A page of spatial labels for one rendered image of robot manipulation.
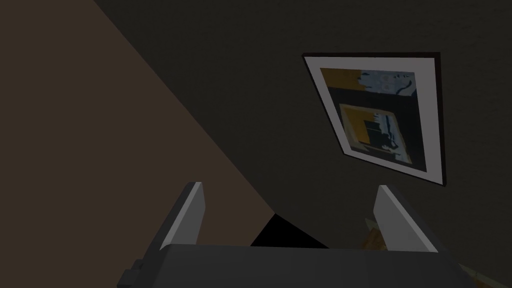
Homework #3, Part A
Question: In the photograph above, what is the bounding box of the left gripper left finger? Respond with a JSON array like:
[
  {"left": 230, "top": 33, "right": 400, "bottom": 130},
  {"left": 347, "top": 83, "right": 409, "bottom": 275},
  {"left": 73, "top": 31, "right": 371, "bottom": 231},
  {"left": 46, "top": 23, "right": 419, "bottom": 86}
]
[{"left": 144, "top": 181, "right": 207, "bottom": 259}]

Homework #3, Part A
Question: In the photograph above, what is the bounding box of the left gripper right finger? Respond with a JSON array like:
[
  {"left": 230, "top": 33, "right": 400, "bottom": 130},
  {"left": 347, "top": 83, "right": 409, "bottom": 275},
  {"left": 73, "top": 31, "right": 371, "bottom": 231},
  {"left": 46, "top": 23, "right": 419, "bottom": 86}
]
[{"left": 373, "top": 184, "right": 455, "bottom": 254}]

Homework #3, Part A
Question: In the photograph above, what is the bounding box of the white framed abstract wall picture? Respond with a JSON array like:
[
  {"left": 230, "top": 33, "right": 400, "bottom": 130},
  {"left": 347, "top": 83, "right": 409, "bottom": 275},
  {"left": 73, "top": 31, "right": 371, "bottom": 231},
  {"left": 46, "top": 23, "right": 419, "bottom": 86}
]
[{"left": 301, "top": 51, "right": 447, "bottom": 187}]

